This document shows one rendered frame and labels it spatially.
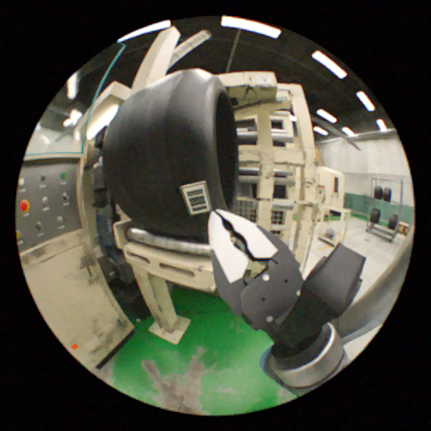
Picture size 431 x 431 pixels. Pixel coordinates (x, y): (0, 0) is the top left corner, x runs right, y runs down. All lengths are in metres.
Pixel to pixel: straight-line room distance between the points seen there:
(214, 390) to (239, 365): 0.25
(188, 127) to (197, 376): 1.15
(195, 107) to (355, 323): 0.46
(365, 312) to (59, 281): 0.96
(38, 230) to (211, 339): 1.24
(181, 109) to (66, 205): 0.68
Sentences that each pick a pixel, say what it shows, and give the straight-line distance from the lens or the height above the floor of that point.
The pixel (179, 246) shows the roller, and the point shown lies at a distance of 0.36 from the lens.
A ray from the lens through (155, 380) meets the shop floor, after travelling 1.12.
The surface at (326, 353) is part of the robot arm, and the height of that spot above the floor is 0.92.
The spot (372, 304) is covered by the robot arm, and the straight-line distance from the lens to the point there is 0.29.
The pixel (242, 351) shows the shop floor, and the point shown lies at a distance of 1.12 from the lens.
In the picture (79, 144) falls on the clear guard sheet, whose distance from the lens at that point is 0.81.
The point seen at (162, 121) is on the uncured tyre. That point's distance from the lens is 0.22.
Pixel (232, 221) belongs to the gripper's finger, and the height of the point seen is 1.02.
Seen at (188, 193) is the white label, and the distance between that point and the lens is 0.21.
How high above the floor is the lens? 1.06
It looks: 13 degrees down
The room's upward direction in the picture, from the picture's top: straight up
